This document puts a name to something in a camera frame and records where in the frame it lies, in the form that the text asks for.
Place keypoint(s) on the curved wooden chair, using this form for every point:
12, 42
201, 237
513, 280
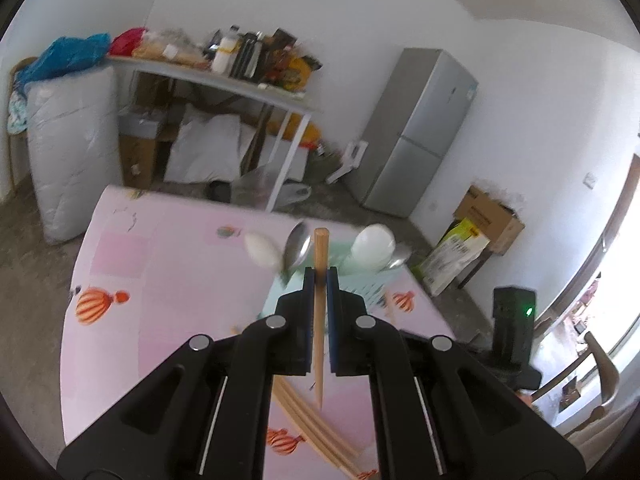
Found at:
607, 375

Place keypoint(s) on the orange snack packets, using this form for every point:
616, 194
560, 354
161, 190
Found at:
292, 65

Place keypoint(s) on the patterned blue cloth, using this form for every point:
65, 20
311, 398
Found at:
17, 110

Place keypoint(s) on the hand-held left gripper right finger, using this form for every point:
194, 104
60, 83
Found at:
332, 310

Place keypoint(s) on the blue plastic bag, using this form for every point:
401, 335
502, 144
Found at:
60, 55

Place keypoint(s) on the wooden chopstick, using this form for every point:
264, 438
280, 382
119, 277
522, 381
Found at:
320, 260

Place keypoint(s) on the red plastic bag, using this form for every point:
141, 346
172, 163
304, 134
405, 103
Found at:
127, 42

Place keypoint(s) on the small metal spoon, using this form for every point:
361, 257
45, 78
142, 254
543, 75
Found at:
400, 260

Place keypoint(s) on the silver fridge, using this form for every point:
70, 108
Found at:
415, 135

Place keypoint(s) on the white bagged pillow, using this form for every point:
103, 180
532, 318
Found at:
205, 150

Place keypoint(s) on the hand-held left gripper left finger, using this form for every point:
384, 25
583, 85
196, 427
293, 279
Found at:
309, 310

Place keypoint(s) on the black flask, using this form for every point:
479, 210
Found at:
247, 60

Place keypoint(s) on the bunch of wooden chopsticks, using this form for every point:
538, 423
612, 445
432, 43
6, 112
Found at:
305, 420

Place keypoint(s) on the white desk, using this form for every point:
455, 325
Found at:
210, 77

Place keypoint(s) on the tan snack bags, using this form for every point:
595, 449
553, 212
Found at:
170, 50

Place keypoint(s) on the wall socket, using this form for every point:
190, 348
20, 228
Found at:
591, 180

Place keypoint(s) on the large printed cardboard box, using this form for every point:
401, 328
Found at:
495, 220

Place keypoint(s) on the orange bag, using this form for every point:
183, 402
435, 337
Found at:
311, 135

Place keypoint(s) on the large metal spoon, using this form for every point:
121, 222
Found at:
297, 247

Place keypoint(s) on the white bottle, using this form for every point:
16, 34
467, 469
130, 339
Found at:
225, 55

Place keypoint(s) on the clear plastic bag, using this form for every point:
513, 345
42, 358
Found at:
260, 185

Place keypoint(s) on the grey bagged quilt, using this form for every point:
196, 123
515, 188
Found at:
70, 150

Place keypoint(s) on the teal star-holed utensil holder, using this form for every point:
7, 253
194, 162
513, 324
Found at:
365, 287

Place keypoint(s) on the yellow-green rice bag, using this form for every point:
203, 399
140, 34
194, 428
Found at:
450, 255

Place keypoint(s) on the white rice paddle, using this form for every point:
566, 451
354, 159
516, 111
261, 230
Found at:
372, 247

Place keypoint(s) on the white plastic stand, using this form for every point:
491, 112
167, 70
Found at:
350, 157

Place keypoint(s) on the pink balloon-print tablecloth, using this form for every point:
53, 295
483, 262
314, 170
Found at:
150, 310

